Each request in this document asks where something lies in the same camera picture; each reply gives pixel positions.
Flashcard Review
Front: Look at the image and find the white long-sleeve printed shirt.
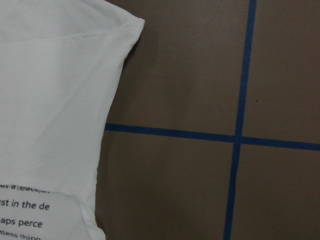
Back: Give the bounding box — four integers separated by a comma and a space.
0, 0, 145, 240

